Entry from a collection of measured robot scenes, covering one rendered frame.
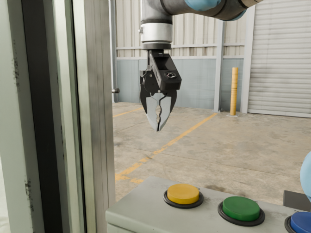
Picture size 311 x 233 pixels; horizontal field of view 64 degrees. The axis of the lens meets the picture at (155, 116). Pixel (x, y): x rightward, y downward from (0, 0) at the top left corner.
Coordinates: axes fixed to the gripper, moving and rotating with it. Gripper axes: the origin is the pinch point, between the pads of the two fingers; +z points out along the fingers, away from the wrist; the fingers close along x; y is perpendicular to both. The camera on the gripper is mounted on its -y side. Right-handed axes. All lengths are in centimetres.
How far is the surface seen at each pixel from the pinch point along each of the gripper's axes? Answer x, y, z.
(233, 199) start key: -1.7, -34.5, 0.3
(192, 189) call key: 2.3, -31.3, 0.3
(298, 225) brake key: -5.5, -40.3, 0.3
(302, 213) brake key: -7.4, -38.7, 0.3
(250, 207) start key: -2.6, -36.5, 0.3
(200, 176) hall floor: -75, 154, 91
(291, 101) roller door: -362, 386, 60
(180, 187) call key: 3.5, -30.4, 0.3
